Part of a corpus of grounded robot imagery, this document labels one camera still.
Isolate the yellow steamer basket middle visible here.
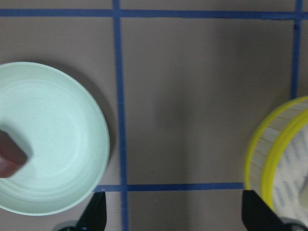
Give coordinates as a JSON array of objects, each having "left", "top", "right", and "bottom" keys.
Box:
[{"left": 244, "top": 96, "right": 308, "bottom": 225}]

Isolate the light green plate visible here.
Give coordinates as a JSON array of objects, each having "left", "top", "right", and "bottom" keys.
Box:
[{"left": 0, "top": 62, "right": 110, "bottom": 216}]

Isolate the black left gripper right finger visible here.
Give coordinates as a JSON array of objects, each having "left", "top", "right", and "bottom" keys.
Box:
[{"left": 242, "top": 190, "right": 289, "bottom": 231}]

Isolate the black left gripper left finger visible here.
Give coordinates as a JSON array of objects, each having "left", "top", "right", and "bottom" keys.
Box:
[{"left": 76, "top": 192, "right": 107, "bottom": 231}]

